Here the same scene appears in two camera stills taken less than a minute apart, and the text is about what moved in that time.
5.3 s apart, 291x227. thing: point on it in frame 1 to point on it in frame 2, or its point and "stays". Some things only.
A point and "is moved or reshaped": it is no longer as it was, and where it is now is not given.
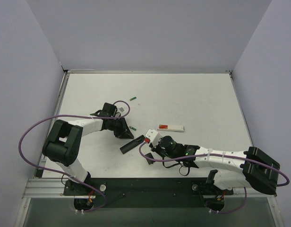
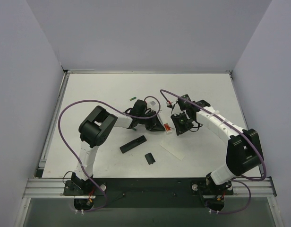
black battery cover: [149, 161] stays
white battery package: [170, 127] is moved or reshaped
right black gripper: [154, 148] to [181, 123]
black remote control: [136, 141] stays
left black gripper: [119, 128] to [149, 120]
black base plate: [153, 193] stays
